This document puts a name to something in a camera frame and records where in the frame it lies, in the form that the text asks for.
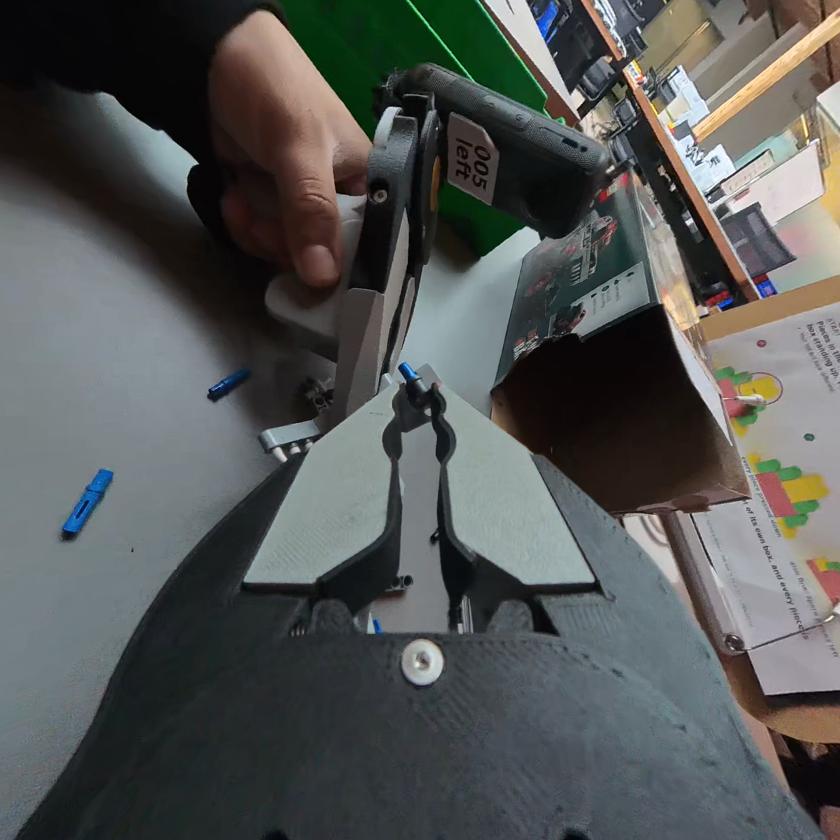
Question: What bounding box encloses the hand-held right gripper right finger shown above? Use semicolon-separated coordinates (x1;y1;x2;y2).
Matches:
430;384;598;631

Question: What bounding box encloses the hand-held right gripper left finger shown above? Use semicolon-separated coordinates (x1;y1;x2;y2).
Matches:
241;384;404;611

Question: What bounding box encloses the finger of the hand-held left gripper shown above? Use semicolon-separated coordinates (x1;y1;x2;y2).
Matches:
328;210;413;427
394;272;424;368

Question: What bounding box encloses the grey lego beam assembly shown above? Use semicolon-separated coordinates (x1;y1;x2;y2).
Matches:
258;362;442;466

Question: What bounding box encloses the person's left forearm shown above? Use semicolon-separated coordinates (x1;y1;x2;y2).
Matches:
0;0;290;172

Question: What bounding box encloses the cardboard lego box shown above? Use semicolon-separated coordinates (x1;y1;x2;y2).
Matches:
491;167;752;516

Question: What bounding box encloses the person's left hand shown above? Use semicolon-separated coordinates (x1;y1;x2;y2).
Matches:
209;10;371;290

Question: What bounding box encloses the green plastic bin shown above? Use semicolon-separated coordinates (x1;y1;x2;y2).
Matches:
279;0;572;257

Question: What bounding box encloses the wooden shelf unit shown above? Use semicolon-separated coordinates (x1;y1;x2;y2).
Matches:
482;0;840;309

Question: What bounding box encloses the black mesh basket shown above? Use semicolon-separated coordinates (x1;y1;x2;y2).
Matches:
718;202;798;280

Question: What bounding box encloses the laminated instruction sheet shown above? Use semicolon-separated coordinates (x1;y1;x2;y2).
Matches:
692;318;840;697

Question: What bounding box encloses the wooden beam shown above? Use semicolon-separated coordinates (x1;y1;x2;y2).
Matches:
692;10;840;142

